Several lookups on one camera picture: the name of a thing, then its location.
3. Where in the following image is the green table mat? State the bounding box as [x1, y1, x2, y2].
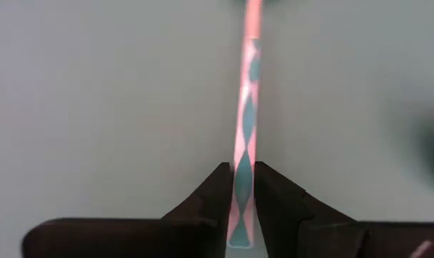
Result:
[0, 0, 434, 258]

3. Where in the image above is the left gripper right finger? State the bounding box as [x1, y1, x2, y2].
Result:
[254, 161, 434, 258]

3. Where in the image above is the silver spoon patterned teal handle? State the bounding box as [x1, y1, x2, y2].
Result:
[226, 0, 264, 250]

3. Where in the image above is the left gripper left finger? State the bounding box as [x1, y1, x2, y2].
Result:
[21, 161, 235, 258]

